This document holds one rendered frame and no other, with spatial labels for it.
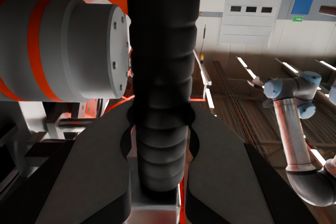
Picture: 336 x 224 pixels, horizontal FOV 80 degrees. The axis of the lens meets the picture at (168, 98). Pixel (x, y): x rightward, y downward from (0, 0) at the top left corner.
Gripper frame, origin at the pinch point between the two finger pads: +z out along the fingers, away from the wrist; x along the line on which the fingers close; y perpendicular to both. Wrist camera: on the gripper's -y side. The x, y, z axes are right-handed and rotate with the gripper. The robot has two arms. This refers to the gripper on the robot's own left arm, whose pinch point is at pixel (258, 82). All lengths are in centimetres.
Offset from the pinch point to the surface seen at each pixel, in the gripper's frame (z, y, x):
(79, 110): -47, 8, 87
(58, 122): -59, 13, 89
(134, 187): -82, 24, 77
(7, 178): -62, 1, 98
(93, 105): -39, 4, 85
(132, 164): -80, 24, 77
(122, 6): -24, 31, 78
